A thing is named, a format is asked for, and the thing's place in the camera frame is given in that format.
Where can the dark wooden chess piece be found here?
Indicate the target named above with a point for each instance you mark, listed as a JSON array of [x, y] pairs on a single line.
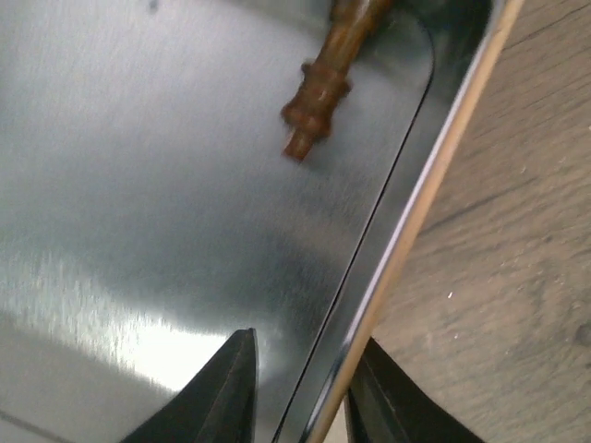
[[325, 83]]

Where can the yellow rimmed metal tin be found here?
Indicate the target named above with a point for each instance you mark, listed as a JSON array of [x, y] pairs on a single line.
[[148, 210]]

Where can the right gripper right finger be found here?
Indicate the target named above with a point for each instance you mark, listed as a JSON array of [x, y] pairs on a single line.
[[383, 404]]

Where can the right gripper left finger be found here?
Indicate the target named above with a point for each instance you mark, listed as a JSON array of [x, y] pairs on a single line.
[[217, 405]]

